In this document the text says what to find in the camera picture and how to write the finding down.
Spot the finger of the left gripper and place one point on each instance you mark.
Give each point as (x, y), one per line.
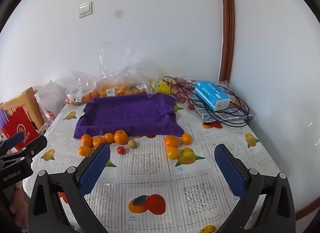
(11, 142)
(28, 151)

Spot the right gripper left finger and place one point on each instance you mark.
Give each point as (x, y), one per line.
(46, 213)

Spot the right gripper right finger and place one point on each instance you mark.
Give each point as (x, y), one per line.
(277, 213)

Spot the small red tomato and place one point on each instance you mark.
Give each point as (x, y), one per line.
(121, 150)

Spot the small orange mandarin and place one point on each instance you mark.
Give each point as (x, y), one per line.
(186, 139)
(109, 137)

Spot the large orange with stem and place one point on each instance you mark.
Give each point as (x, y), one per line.
(121, 137)

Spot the small yellow-brown fruit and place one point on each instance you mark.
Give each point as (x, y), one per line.
(132, 144)

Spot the large orange mandarin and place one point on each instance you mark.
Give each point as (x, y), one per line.
(171, 141)

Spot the bag of red fruits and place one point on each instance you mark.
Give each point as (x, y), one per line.
(182, 89)

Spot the person's left hand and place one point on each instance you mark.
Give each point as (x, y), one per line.
(19, 208)

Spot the red paper bag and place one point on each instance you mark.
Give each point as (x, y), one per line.
(19, 122)

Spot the white plastic bag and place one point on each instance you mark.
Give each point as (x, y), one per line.
(51, 99)

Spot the wooden chair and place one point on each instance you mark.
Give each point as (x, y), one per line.
(28, 102)

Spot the plastic bag of oranges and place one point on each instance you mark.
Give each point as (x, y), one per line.
(84, 90)

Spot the grey checked cloth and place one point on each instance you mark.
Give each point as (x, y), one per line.
(238, 110)

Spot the blue tissue pack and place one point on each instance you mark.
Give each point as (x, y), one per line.
(212, 95)

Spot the purple towel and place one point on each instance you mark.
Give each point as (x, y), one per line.
(137, 115)

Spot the red cherry tomato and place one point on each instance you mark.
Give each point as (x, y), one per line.
(191, 106)

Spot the plastic bag of kumquats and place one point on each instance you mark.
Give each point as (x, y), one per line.
(123, 72)

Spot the yellow snack package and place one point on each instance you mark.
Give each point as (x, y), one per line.
(160, 86)

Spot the white wall switch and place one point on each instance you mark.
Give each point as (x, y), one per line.
(85, 9)

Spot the brown door frame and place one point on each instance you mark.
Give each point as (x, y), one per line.
(228, 39)

